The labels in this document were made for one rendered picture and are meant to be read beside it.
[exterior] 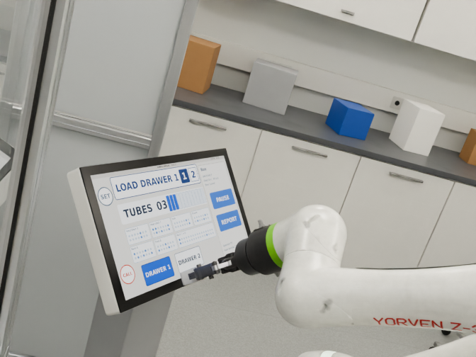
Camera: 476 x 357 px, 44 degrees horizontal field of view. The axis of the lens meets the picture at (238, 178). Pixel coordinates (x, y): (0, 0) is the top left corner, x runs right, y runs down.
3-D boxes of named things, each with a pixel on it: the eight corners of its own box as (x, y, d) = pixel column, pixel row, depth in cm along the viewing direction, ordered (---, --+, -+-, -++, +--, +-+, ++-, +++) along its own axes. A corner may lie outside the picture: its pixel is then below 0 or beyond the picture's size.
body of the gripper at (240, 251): (267, 231, 121) (236, 243, 127) (241, 239, 114) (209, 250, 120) (278, 266, 120) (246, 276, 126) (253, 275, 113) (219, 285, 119)
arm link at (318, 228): (361, 218, 110) (326, 185, 105) (355, 275, 103) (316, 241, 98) (304, 237, 119) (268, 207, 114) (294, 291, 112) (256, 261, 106)
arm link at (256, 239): (276, 278, 109) (304, 268, 116) (257, 218, 111) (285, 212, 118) (253, 285, 113) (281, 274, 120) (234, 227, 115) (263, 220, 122)
